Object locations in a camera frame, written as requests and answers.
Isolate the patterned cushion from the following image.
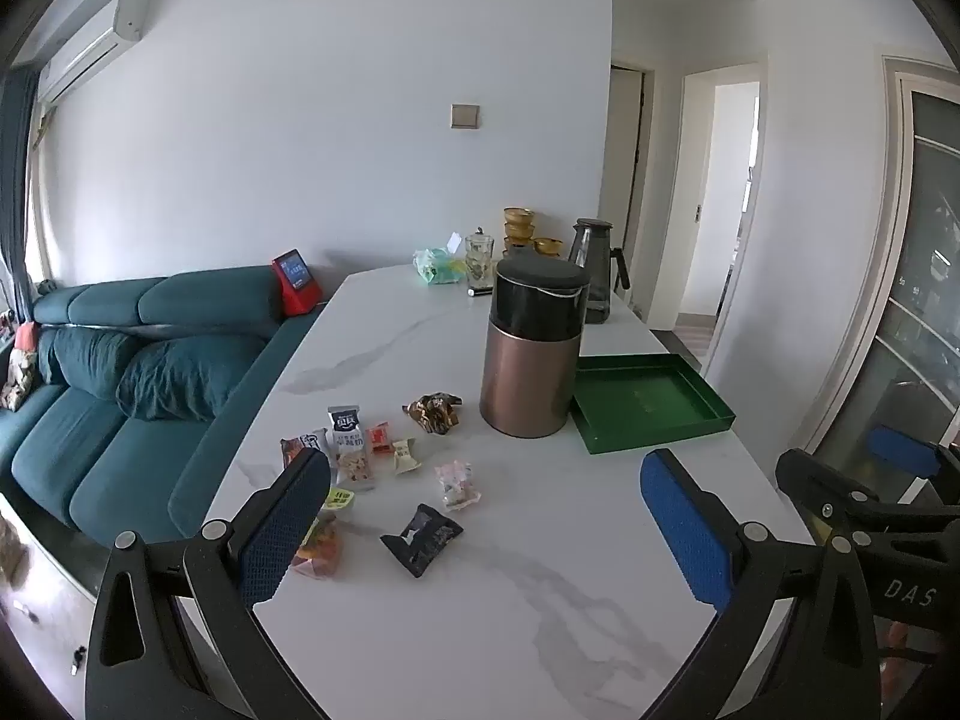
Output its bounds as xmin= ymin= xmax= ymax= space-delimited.
xmin=0 ymin=321 xmax=40 ymax=413

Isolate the teal sofa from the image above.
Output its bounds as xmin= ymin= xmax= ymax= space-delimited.
xmin=0 ymin=266 xmax=331 ymax=548

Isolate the blue curtain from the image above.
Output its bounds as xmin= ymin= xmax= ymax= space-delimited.
xmin=0 ymin=64 xmax=55 ymax=316

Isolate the red and white snack packet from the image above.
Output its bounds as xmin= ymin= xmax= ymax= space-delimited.
xmin=280 ymin=429 xmax=331 ymax=466

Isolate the white breakfast milk sachet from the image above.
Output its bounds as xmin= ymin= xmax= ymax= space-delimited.
xmin=326 ymin=406 xmax=376 ymax=492

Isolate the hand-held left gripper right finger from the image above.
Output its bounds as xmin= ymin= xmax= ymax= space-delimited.
xmin=640 ymin=448 xmax=880 ymax=720

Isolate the dark glass pitcher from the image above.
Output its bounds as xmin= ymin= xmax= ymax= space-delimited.
xmin=568 ymin=218 xmax=629 ymax=325

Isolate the red smart display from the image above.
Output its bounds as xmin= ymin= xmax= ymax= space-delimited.
xmin=271 ymin=253 xmax=316 ymax=317

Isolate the teal pillow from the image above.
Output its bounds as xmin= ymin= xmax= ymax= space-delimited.
xmin=37 ymin=326 xmax=143 ymax=400
xmin=116 ymin=335 xmax=267 ymax=422

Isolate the orange snack packet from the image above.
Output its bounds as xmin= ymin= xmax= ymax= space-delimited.
xmin=291 ymin=517 xmax=344 ymax=581

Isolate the brown crinkled snack wrapper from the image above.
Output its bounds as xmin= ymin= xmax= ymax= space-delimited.
xmin=403 ymin=391 xmax=462 ymax=434

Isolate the white air conditioner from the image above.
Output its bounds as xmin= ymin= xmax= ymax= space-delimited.
xmin=37 ymin=0 xmax=143 ymax=104

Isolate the stack of amber glass bowls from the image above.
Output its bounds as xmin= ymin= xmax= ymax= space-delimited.
xmin=503 ymin=207 xmax=539 ymax=252

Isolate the clear glass cup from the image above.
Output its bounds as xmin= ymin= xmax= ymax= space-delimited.
xmin=465 ymin=227 xmax=496 ymax=293

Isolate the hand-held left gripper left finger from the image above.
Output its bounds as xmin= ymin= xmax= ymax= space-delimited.
xmin=84 ymin=448 xmax=335 ymax=720

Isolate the pink wrapped candy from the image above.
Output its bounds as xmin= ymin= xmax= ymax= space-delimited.
xmin=435 ymin=461 xmax=481 ymax=512

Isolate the green tissue pack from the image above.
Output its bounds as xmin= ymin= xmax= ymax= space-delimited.
xmin=412 ymin=232 xmax=470 ymax=286

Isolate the black snack packet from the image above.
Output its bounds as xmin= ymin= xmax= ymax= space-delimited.
xmin=380 ymin=504 xmax=464 ymax=578

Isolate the copper canister with black lid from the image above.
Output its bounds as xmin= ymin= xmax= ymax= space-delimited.
xmin=480 ymin=251 xmax=590 ymax=440

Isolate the green tray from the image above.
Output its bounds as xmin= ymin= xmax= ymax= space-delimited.
xmin=570 ymin=352 xmax=737 ymax=455

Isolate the glass sliding door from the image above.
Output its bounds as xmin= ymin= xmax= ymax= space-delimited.
xmin=810 ymin=55 xmax=960 ymax=485

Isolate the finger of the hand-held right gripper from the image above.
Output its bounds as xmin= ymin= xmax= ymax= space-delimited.
xmin=862 ymin=426 xmax=960 ymax=482
xmin=775 ymin=448 xmax=960 ymax=535

